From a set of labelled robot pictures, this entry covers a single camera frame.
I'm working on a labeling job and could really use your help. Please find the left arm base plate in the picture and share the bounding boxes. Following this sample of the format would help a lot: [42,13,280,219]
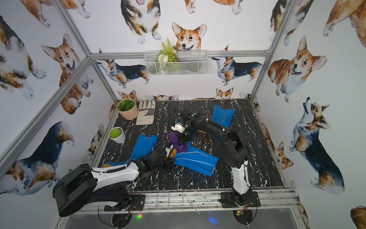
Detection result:
[104,195,146,212]

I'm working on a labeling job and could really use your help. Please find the aluminium front rail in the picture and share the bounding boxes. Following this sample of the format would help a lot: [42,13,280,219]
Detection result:
[76,189,299,214]

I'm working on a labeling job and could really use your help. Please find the green plant in pink pot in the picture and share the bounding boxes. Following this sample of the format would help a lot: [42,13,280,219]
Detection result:
[117,99,136,112]

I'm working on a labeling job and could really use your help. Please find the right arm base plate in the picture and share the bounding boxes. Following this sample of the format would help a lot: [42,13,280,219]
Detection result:
[218,189,261,209]

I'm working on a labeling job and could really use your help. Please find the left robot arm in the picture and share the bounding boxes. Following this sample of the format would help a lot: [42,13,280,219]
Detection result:
[52,148,175,217]

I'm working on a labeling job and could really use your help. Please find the white wire wall basket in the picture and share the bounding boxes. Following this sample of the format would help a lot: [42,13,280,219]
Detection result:
[144,51,208,76]

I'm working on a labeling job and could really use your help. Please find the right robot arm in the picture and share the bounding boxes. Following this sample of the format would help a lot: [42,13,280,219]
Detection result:
[174,110,251,205]

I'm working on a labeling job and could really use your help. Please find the blue rubber boot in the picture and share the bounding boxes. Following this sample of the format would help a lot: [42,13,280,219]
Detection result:
[174,141,218,177]
[197,104,235,135]
[103,135,158,168]

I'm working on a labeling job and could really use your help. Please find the fern with white flower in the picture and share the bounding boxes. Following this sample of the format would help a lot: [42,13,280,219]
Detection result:
[157,38,179,75]

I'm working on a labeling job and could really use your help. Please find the blue rubber boot back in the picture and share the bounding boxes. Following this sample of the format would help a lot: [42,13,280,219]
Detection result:
[197,104,235,135]

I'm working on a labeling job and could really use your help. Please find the small white plant pot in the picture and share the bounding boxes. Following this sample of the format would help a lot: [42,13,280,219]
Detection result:
[108,127,126,144]

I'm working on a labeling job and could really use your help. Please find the pink ribbed plant pot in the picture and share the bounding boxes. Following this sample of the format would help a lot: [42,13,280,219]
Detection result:
[116,99,138,120]

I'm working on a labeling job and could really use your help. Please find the purple cloth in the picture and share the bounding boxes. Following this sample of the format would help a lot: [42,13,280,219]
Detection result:
[168,132,189,153]

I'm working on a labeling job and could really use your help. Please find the green moss in white pot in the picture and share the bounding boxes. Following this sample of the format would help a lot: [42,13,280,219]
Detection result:
[109,128,122,139]

